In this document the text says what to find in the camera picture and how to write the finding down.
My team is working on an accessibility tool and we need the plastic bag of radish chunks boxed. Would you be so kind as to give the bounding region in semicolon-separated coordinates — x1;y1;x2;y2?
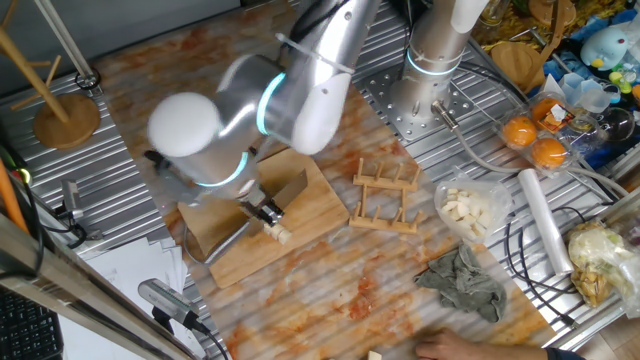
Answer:
433;177;514;245

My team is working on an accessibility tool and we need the clear measuring cup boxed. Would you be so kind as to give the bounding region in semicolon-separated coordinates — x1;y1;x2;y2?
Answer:
559;73;621;114

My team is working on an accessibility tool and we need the blue plush toy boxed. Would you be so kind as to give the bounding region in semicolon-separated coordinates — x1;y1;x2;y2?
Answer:
579;25;630;71

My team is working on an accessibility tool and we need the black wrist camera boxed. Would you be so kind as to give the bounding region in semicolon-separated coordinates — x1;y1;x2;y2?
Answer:
143;149;169;175

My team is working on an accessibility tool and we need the grey hose with metal connector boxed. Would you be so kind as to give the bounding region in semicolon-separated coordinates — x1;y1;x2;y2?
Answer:
432;99;629;197

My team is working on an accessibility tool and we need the silver camera mount bracket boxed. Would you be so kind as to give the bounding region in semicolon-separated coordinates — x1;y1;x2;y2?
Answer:
158;168;204;207

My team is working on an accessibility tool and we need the clear plastic fruit container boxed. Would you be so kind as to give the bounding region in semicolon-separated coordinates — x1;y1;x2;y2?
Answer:
497;92;601;179

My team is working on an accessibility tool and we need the grey green cloth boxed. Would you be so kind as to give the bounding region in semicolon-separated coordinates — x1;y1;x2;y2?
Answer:
413;243;508;324

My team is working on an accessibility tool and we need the metal frame bar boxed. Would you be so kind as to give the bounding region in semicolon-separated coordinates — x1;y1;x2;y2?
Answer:
0;212;201;360

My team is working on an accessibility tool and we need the wooden mug tree stand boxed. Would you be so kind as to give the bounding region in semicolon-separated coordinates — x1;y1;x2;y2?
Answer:
0;0;101;150

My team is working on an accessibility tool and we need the person bare hand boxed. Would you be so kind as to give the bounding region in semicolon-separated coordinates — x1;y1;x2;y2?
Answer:
414;327;482;360

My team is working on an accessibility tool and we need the wooden dish rack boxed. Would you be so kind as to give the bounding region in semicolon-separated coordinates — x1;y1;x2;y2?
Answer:
347;157;425;235

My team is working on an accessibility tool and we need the plastic bag of vegetable scraps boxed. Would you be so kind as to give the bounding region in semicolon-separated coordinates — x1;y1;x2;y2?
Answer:
567;219;640;319

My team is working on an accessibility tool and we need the steel cleaver knife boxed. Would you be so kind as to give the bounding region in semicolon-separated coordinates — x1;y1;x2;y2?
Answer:
203;168;310;266

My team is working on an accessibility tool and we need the small clamp mounted camera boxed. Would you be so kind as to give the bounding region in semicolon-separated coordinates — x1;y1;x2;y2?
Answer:
54;179;104;250

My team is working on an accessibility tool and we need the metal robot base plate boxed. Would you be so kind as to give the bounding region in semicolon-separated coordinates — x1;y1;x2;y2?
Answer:
359;64;476;143

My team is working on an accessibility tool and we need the silver bar shaped camera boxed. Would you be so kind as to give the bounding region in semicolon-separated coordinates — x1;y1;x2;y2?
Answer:
137;278;201;331

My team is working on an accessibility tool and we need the camera stand pole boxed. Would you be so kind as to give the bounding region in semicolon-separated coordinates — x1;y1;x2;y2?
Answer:
33;0;104;94

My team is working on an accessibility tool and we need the glass bowl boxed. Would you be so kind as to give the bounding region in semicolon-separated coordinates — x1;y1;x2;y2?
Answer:
597;106;636;143

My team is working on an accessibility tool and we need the marble pattern table mat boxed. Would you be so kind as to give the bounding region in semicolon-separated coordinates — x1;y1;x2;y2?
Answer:
92;0;557;360

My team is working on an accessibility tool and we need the black keyboard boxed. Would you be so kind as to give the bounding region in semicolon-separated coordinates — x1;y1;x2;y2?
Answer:
0;287;64;360

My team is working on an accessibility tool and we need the orange fruit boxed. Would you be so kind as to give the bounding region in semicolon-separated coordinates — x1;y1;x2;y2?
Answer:
502;115;538;149
530;97;564;126
530;137;568;169

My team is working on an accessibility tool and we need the white plastic wrap roll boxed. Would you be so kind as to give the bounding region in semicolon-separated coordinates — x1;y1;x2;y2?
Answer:
517;168;575;276

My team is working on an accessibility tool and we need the thin black power cable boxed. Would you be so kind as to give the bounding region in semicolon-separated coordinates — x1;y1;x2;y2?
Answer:
504;204;582;329

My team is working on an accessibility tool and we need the wooden holder stand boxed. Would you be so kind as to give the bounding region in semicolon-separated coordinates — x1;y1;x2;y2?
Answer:
489;0;576;94

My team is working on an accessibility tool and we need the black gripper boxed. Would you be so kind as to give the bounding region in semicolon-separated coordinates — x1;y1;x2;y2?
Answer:
235;192;285;230

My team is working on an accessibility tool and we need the wooden cutting board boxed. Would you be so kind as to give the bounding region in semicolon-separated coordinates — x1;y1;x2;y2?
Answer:
177;147;351;290

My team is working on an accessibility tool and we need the white paper stack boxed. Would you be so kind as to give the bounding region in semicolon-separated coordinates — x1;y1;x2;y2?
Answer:
59;237;211;360

